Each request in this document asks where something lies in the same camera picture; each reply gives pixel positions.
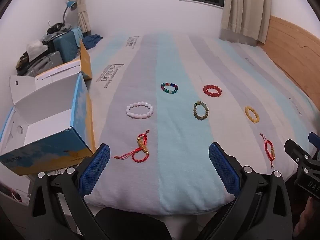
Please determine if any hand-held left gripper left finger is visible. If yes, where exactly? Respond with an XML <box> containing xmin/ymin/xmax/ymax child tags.
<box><xmin>27</xmin><ymin>143</ymin><xmax>111</xmax><ymax>240</ymax></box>

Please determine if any green brown bead bracelet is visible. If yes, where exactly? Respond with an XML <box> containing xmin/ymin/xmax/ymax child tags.
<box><xmin>193</xmin><ymin>101</ymin><xmax>209</xmax><ymax>121</ymax></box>

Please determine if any red cord bracelet gold tube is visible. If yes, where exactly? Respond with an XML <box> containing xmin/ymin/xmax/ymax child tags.
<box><xmin>114</xmin><ymin>129</ymin><xmax>150</xmax><ymax>162</ymax></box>
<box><xmin>260</xmin><ymin>133</ymin><xmax>276</xmax><ymax>167</ymax></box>

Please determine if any blue yellow cardboard box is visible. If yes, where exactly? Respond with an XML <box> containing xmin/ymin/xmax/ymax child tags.
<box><xmin>0</xmin><ymin>39</ymin><xmax>97</xmax><ymax>176</ymax></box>

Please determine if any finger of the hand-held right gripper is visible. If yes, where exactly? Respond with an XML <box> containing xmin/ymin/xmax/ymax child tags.
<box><xmin>284</xmin><ymin>139</ymin><xmax>314</xmax><ymax>167</ymax></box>
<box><xmin>308</xmin><ymin>131</ymin><xmax>320</xmax><ymax>147</ymax></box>

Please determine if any beige curtain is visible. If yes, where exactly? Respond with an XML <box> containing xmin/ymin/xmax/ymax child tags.
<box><xmin>220</xmin><ymin>0</ymin><xmax>273</xmax><ymax>47</ymax></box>
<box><xmin>71</xmin><ymin>0</ymin><xmax>92</xmax><ymax>34</ymax></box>

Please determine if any multicolour bead bracelet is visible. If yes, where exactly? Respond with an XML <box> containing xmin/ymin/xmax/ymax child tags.
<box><xmin>161</xmin><ymin>82</ymin><xmax>179</xmax><ymax>95</ymax></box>

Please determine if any striped printed blanket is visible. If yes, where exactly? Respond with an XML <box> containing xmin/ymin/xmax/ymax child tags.
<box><xmin>85</xmin><ymin>34</ymin><xmax>318</xmax><ymax>216</ymax></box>

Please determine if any white plastic bag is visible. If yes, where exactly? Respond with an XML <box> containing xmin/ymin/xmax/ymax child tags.
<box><xmin>26</xmin><ymin>39</ymin><xmax>47</xmax><ymax>56</ymax></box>

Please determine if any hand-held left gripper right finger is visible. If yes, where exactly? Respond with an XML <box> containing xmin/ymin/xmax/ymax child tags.
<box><xmin>208</xmin><ymin>142</ymin><xmax>293</xmax><ymax>240</ymax></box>

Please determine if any white bead bracelet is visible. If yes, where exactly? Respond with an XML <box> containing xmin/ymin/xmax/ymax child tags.
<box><xmin>126</xmin><ymin>101</ymin><xmax>154</xmax><ymax>119</ymax></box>

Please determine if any dark blue cloth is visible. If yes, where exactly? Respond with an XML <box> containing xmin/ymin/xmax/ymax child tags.
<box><xmin>83</xmin><ymin>34</ymin><xmax>103</xmax><ymax>51</ymax></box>

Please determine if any yellow bead bracelet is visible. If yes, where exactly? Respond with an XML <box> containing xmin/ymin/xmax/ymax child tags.
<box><xmin>244</xmin><ymin>106</ymin><xmax>260</xmax><ymax>124</ymax></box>

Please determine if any red bead bracelet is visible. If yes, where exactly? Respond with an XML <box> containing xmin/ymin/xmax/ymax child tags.
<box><xmin>203</xmin><ymin>84</ymin><xmax>222</xmax><ymax>97</ymax></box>

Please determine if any person's right hand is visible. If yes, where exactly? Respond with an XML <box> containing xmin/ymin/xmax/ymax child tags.
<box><xmin>293</xmin><ymin>197</ymin><xmax>320</xmax><ymax>238</ymax></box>

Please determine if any grey suitcase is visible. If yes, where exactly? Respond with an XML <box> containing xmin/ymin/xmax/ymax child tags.
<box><xmin>17</xmin><ymin>51</ymin><xmax>63</xmax><ymax>77</ymax></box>

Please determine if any teal suitcase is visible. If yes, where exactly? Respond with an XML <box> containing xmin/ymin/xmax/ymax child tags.
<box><xmin>53</xmin><ymin>28</ymin><xmax>83</xmax><ymax>63</ymax></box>

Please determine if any light blue cloth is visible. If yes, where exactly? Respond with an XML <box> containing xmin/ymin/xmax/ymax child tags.
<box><xmin>72</xmin><ymin>27</ymin><xmax>83</xmax><ymax>41</ymax></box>

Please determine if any blue desk lamp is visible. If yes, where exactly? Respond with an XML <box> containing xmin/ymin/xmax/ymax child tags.
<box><xmin>61</xmin><ymin>0</ymin><xmax>77</xmax><ymax>26</ymax></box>

